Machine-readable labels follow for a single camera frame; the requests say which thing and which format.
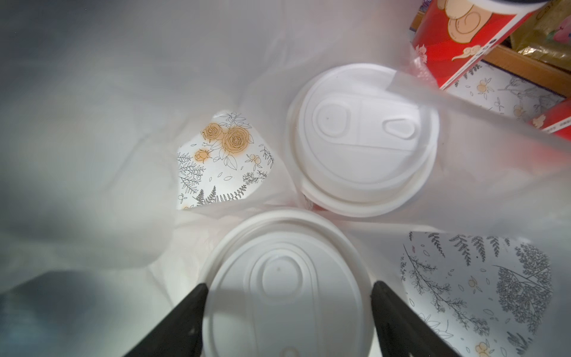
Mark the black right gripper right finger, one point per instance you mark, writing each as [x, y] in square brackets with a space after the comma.
[400, 331]

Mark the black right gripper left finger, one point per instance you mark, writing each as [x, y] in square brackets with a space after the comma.
[179, 334]

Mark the red floral milk tea cup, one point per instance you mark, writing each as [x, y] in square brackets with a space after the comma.
[356, 148]

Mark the translucent plastic carrier bag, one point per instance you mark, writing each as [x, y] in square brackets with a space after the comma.
[136, 134]

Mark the black lid milk tea cup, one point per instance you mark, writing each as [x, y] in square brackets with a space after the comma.
[454, 35]

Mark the wooden shelf rack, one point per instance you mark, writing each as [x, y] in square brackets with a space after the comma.
[525, 67]

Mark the gold fruit snack bag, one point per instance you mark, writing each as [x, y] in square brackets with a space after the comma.
[545, 36]

